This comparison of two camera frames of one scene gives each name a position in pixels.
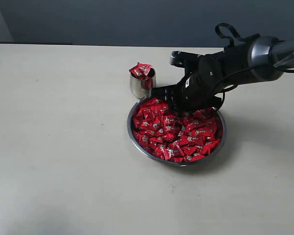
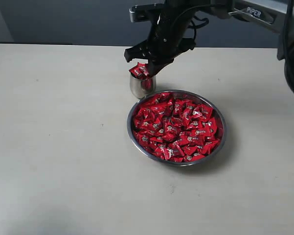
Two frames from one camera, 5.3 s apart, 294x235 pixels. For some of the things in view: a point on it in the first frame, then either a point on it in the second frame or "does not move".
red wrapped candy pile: [178, 137] does not move
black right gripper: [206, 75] to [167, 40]
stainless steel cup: [141, 88] does not move
